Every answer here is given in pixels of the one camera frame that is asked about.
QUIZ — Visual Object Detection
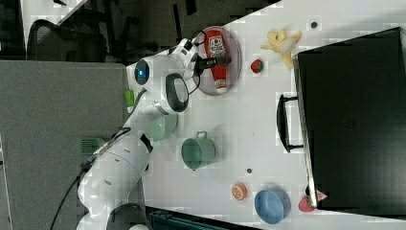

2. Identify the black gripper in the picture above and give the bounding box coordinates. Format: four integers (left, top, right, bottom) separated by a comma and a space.
193, 57, 232, 76

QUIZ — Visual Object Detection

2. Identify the red plush ketchup bottle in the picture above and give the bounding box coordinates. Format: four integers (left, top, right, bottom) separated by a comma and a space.
204, 30, 228, 94

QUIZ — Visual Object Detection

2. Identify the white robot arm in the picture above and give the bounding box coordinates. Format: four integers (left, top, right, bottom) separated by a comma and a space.
76, 38, 232, 230

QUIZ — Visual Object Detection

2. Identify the grey round plate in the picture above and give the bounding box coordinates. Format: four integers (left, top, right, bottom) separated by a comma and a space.
193, 26, 242, 96

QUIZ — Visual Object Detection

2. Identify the red strawberry toy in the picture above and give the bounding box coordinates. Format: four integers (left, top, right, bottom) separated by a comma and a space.
250, 59, 264, 74

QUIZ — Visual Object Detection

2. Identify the green perforated colander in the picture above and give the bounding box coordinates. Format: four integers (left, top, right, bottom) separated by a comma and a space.
145, 114, 178, 142

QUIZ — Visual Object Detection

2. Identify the bright green block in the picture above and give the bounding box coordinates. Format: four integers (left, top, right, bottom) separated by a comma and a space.
124, 89, 135, 107

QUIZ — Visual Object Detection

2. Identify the yellow banana toy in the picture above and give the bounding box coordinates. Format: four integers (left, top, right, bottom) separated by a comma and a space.
260, 28, 302, 69

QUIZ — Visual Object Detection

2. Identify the green small pot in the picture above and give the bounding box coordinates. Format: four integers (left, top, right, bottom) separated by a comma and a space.
181, 130, 215, 171

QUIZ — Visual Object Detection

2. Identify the orange slice toy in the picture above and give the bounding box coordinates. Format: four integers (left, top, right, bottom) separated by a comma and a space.
231, 182, 247, 200

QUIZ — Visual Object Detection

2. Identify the green spatula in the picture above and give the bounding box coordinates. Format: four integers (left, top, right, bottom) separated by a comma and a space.
80, 137, 105, 155

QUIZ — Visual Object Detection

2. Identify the black office chair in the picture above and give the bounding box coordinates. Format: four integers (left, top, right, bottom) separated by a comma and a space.
26, 19, 107, 62

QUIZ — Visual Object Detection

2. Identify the black toaster oven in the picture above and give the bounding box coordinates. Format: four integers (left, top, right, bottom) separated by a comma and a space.
292, 27, 406, 219

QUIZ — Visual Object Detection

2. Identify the blue bowl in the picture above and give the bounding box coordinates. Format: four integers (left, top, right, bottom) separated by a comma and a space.
254, 187, 291, 224

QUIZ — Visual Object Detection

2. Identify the teal crate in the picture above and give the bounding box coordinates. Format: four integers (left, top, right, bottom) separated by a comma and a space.
148, 211, 237, 230

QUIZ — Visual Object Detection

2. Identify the red strawberry near oven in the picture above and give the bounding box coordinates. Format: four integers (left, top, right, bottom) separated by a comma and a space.
298, 195, 315, 213

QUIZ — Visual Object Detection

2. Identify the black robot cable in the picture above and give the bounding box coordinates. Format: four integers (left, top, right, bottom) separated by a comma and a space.
49, 30, 209, 230

